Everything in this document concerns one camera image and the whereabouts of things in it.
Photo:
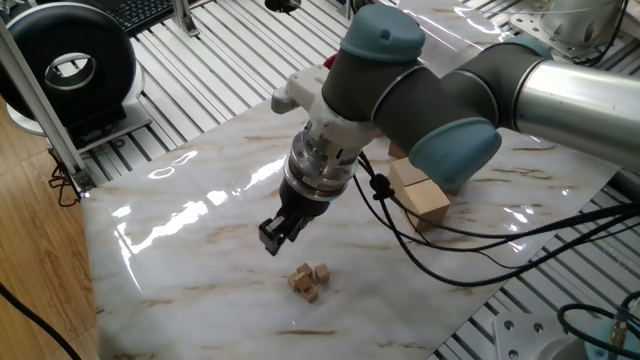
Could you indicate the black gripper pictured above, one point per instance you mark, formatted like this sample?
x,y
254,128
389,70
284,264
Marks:
x,y
302,202

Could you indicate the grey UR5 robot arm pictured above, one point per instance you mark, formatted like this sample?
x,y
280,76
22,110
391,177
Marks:
x,y
450,100

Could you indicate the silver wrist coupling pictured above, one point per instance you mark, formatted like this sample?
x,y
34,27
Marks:
x,y
320,165

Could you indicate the glossy marble pattern mat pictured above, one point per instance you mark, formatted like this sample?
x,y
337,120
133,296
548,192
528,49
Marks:
x,y
200,250

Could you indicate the red glossy bowl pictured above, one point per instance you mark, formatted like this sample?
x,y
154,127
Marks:
x,y
330,62

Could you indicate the black computer keyboard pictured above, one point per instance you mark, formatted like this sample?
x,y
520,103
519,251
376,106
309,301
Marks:
x,y
145,12

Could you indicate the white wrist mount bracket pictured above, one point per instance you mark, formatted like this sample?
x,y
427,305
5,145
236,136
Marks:
x,y
310,90

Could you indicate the grey device base plate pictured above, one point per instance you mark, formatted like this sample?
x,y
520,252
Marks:
x,y
132,125

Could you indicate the short aluminium post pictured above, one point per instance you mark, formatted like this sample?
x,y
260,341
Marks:
x,y
185,17

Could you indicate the aluminium frame post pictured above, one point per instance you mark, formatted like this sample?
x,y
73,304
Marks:
x,y
45,115

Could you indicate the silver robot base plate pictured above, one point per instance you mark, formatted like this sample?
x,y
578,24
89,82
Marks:
x,y
525,340

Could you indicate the silver perforated mount plate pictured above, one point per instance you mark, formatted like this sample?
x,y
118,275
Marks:
x,y
575,25

